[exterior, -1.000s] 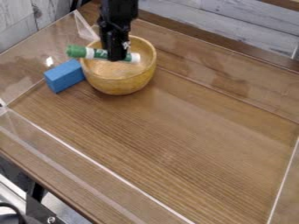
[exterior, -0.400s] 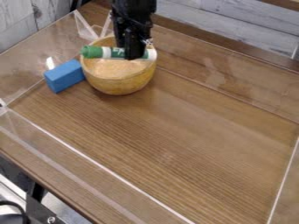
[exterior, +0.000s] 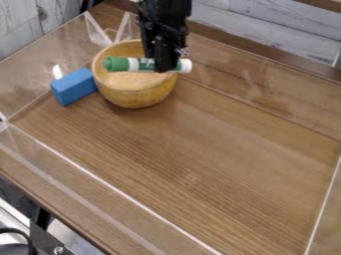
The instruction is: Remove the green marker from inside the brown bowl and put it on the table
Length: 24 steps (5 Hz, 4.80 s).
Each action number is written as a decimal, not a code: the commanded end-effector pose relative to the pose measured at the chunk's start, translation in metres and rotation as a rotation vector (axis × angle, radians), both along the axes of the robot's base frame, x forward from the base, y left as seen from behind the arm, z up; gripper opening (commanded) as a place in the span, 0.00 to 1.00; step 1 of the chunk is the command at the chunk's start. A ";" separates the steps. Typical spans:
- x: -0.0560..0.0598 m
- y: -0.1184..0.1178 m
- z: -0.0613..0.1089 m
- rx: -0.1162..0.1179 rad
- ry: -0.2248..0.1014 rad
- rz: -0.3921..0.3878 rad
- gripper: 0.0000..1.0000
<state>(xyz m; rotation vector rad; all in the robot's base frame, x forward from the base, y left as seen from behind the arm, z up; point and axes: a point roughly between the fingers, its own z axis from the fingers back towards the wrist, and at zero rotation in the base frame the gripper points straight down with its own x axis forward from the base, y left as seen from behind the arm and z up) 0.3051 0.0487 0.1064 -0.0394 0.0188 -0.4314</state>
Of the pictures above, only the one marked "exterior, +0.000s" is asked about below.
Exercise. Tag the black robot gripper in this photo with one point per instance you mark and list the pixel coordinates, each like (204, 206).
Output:
(162, 21)

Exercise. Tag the green white dry-erase marker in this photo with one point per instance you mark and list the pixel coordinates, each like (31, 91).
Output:
(142, 65)

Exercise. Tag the brown wooden bowl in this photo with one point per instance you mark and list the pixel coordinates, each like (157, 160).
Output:
(130, 90)

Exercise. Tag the blue rectangular block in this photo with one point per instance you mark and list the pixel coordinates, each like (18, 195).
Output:
(73, 87)

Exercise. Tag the black table leg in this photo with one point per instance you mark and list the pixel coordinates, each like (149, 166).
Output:
(43, 218)

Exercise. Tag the clear acrylic corner bracket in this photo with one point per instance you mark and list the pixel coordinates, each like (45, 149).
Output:
(108, 36)

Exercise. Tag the clear acrylic tray wall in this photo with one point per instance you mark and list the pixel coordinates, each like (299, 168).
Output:
(121, 225)

